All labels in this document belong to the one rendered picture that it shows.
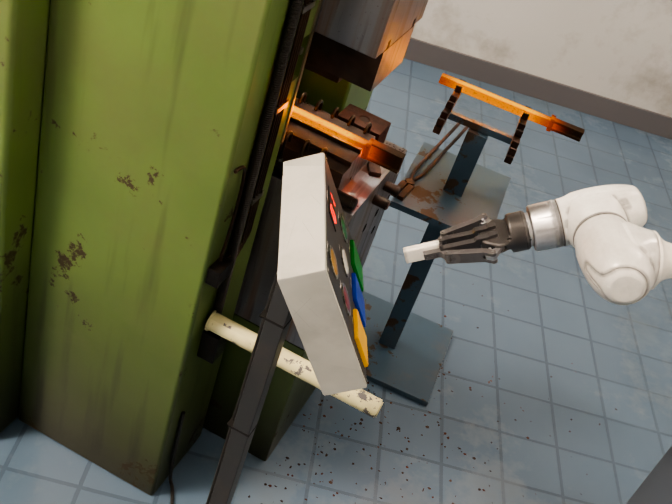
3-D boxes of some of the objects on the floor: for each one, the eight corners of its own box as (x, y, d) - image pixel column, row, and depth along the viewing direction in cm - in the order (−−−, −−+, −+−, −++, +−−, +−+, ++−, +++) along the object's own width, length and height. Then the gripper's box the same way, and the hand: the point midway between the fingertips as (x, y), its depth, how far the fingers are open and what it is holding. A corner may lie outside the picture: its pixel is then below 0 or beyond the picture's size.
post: (206, 576, 224) (313, 254, 159) (198, 589, 221) (304, 265, 156) (193, 568, 225) (294, 244, 160) (185, 580, 221) (284, 255, 157)
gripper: (537, 266, 164) (411, 292, 168) (524, 223, 174) (405, 249, 178) (532, 235, 160) (403, 262, 163) (519, 193, 170) (398, 220, 173)
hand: (422, 251), depth 170 cm, fingers closed
